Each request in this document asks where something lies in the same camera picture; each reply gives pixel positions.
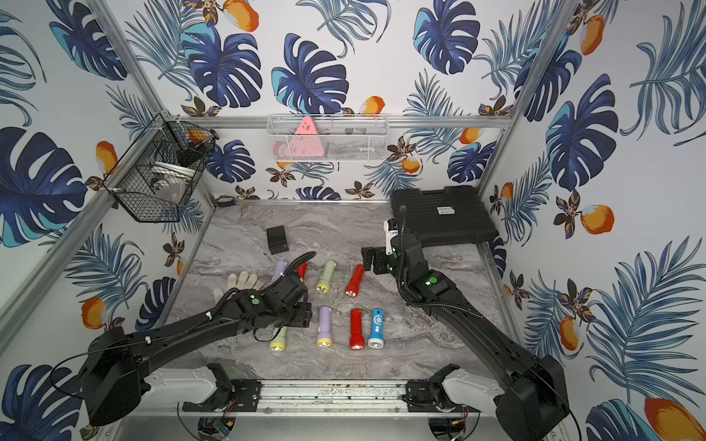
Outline green flashlight back row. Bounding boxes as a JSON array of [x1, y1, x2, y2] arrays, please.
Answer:
[[316, 260, 338, 294]]

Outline purple flashlight front row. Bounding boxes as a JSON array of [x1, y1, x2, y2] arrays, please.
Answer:
[[317, 306, 333, 347]]

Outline red flashlight front row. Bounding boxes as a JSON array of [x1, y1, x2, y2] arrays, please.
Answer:
[[349, 309, 365, 350]]

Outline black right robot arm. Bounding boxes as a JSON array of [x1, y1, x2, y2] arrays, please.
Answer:
[[361, 233, 571, 440]]

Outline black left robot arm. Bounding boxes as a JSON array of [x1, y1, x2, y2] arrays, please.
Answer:
[[78, 273, 312, 426]]

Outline blue flashlight front right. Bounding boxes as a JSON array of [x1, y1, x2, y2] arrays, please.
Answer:
[[368, 309, 385, 349]]

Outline white work glove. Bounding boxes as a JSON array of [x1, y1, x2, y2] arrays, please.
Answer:
[[213, 271, 264, 302]]

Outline small black box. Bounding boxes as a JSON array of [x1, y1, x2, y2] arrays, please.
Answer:
[[266, 225, 289, 255]]

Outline large black tool case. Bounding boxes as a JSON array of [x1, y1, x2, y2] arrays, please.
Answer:
[[391, 186, 496, 247]]

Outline black tape roll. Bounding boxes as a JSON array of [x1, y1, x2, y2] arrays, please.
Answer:
[[215, 195, 235, 208]]

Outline pink triangle item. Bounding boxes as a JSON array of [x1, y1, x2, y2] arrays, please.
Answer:
[[281, 116, 325, 159]]

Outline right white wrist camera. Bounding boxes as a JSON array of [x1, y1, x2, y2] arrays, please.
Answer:
[[384, 219, 398, 255]]

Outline left black corrugated cable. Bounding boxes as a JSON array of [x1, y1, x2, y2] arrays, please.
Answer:
[[280, 251, 318, 285]]

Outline clear mesh wall tray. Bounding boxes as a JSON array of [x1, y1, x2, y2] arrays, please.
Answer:
[[267, 114, 390, 162]]

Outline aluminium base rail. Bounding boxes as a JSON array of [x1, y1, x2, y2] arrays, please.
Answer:
[[107, 377, 558, 418]]

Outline black wire basket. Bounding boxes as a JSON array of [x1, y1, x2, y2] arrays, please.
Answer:
[[103, 114, 219, 223]]

